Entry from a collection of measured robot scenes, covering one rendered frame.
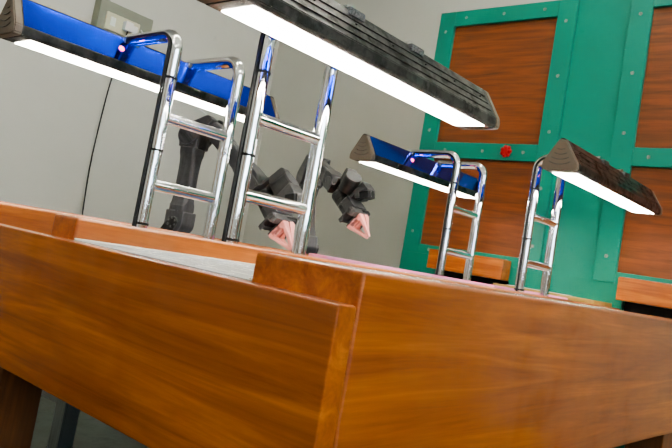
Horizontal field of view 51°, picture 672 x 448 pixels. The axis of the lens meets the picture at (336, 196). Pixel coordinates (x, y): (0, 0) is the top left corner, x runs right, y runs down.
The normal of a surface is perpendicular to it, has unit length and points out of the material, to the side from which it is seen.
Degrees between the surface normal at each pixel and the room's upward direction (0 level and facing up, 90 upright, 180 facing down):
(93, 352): 90
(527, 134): 90
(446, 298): 90
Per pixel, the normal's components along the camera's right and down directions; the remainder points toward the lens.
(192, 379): -0.64, -0.18
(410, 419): 0.75, 0.07
